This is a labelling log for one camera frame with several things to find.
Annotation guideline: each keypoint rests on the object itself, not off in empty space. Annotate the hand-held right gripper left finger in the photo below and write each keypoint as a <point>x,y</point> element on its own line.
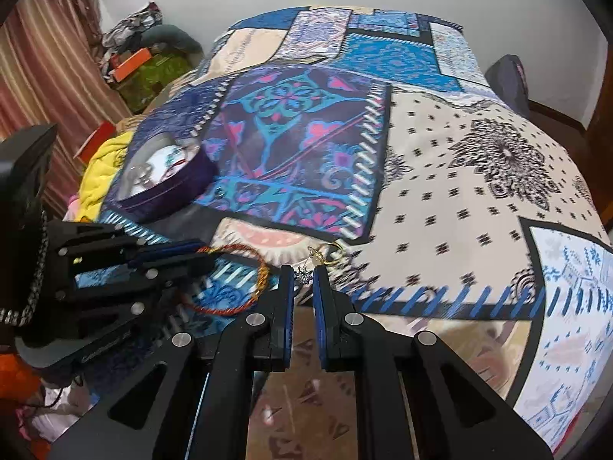
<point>288,307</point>

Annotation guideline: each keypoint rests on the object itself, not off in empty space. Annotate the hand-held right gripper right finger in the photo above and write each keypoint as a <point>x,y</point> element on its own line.
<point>319,314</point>

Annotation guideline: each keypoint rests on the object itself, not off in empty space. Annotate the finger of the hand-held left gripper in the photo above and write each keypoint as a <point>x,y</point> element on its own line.
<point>163,251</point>
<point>143,287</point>

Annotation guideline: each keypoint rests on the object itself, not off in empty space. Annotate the silver snowflake earring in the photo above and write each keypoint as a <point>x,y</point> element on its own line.
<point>303,274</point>

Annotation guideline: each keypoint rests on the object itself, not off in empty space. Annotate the purple heart-shaped tin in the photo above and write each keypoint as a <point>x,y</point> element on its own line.
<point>165,189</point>

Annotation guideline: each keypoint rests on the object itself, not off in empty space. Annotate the silver jewelry piece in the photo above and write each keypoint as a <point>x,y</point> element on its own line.
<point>140,173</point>

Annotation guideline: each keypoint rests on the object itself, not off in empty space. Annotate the gold hoop earring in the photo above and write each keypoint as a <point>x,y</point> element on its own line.
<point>330,252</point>

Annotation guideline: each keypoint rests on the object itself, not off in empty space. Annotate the yellow blanket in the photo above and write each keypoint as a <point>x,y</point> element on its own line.
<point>103,177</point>

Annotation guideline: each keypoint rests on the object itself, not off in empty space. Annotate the red box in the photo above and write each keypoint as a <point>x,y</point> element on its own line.
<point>96,141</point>

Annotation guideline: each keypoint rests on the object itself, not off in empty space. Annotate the striped brown curtain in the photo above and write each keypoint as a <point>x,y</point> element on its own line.
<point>52,81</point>

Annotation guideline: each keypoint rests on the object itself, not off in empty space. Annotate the pink plush cloth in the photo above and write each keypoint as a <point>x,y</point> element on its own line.
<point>57,412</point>

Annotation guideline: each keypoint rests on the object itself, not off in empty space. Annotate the orange box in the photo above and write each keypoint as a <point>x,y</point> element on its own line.
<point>130,64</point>

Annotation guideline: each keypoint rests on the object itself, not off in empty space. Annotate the blue patchwork bed sheet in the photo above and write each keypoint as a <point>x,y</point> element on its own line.
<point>431,177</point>

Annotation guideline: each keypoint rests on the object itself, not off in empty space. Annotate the pile of clothes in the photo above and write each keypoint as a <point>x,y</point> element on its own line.
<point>131,26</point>

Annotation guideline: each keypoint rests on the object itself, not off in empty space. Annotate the dark grey chair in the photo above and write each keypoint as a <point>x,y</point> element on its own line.
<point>507,84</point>

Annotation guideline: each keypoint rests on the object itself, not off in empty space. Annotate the wooden door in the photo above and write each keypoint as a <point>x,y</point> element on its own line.
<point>601,153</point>

